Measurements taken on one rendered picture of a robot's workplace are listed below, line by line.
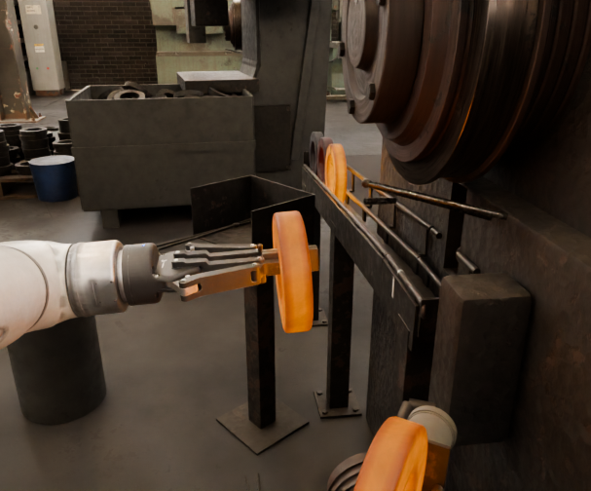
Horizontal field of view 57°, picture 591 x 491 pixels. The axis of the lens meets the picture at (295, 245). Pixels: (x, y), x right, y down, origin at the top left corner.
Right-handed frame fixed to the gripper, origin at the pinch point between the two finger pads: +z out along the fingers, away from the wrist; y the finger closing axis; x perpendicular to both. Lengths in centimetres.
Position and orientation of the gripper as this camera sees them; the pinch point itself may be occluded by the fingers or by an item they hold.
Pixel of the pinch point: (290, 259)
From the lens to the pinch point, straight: 69.4
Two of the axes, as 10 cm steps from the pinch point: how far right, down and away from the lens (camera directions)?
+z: 9.9, -0.9, 0.9
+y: 1.2, 3.7, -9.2
